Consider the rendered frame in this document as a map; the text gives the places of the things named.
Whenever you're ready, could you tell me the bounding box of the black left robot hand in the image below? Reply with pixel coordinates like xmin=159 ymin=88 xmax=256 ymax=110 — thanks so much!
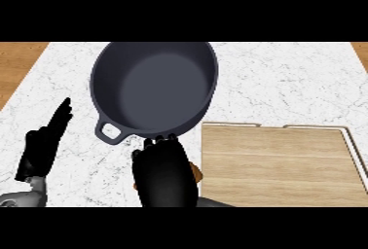
xmin=14 ymin=96 xmax=76 ymax=183

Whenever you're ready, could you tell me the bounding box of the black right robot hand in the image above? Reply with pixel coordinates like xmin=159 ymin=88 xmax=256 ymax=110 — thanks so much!
xmin=132 ymin=133 xmax=200 ymax=208

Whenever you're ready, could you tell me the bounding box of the pale wooden tray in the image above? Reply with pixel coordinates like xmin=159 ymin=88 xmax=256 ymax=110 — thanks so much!
xmin=200 ymin=122 xmax=368 ymax=198

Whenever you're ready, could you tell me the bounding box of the dark grey cast-iron pot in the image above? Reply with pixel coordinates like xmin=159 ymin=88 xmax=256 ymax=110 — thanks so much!
xmin=89 ymin=41 xmax=221 ymax=146

